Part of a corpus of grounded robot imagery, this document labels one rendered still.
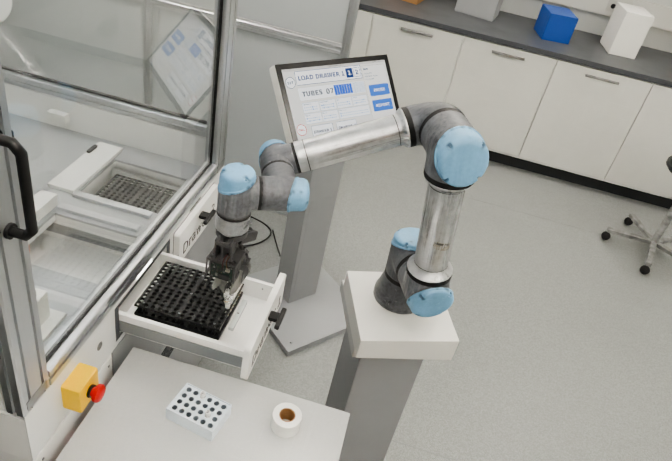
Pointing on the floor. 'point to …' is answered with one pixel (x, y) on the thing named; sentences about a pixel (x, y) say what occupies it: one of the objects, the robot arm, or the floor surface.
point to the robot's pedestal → (369, 397)
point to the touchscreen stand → (308, 269)
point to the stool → (647, 233)
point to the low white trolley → (233, 446)
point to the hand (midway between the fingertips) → (229, 287)
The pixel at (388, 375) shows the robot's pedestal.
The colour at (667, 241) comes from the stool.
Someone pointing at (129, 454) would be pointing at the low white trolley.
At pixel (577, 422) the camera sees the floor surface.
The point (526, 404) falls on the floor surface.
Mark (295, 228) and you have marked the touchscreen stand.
